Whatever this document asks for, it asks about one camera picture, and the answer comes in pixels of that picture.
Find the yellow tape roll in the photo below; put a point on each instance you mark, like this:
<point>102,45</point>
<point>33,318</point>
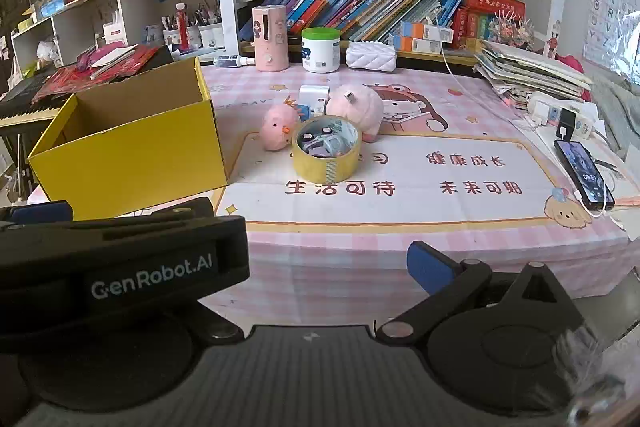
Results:
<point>325,167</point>

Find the white curved shelf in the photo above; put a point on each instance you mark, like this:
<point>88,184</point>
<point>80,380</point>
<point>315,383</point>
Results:
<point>135,7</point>

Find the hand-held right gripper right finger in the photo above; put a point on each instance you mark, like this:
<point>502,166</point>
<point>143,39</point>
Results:
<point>430,267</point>

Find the yellow cardboard box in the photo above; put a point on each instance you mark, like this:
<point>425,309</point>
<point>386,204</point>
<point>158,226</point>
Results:
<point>150,157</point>

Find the stack of paper booklets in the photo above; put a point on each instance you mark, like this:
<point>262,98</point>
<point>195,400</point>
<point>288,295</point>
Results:
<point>530,69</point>

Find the black piano keyboard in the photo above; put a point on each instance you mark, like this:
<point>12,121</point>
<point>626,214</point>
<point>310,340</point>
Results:
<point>27,104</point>

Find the pink chick plush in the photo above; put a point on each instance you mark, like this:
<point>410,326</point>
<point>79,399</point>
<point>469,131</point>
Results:
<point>277,127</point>

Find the white charger block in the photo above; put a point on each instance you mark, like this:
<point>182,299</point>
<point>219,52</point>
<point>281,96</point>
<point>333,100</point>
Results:
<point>312,97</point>

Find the white power strip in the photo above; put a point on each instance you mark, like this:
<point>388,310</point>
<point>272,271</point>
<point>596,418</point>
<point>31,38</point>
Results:
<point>542,104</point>

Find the orange and white boxes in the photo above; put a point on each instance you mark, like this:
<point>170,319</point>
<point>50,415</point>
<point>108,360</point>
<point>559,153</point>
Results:
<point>422,36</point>

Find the pile of red envelopes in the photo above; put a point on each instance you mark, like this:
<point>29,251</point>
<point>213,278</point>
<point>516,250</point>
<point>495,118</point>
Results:
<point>100,69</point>

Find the small flower bouquet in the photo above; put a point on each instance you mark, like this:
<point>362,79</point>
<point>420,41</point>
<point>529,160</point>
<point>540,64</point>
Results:
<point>510,29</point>

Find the shiny plastic wrap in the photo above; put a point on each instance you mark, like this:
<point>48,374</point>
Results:
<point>625,47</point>

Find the black plug adapter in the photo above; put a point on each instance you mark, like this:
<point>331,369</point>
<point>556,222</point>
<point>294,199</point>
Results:
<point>565,124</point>

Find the pink cylindrical bottle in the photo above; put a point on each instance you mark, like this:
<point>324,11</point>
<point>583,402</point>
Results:
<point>270,42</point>

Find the white quilted pouch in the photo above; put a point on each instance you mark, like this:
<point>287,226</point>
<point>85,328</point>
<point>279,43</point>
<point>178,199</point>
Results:
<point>371,57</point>

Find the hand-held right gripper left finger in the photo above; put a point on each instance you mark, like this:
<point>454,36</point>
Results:
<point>220,327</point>

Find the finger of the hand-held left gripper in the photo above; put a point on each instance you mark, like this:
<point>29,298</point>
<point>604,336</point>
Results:
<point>42,212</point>
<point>165,211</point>

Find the pink printed tablecloth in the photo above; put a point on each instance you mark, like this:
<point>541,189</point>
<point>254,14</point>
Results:
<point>400,212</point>

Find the row of colourful books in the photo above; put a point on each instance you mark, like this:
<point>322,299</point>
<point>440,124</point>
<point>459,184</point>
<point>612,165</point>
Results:
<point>350,4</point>

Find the white paper sheet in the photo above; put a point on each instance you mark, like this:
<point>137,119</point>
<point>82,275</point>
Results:
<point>627,207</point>

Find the group of pen cups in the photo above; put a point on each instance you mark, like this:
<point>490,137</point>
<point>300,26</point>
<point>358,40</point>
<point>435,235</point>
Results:
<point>192,32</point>

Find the black smartphone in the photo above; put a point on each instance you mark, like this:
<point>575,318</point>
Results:
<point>582,174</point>

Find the red book box set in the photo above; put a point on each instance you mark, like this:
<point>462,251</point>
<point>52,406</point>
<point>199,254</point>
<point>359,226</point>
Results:
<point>492,9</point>

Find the small lying bottle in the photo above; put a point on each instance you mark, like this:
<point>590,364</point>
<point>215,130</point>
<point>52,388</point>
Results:
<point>232,62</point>

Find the small blue cube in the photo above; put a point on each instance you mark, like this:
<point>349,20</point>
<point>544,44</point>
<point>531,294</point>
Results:
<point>301,111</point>

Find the white jar green lid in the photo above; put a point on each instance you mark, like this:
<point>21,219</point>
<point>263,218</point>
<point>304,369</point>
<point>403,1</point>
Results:
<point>321,54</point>

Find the pink pig plush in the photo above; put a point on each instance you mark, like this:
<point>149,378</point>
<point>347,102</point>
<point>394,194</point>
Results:
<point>357,107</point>

